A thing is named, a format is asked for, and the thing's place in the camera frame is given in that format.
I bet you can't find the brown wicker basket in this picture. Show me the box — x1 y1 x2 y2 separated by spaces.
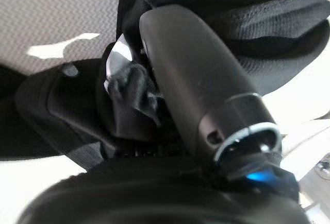
0 0 125 76

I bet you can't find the black garment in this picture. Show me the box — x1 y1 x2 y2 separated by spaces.
104 0 330 133

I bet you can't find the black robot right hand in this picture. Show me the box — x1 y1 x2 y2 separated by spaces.
14 5 310 224

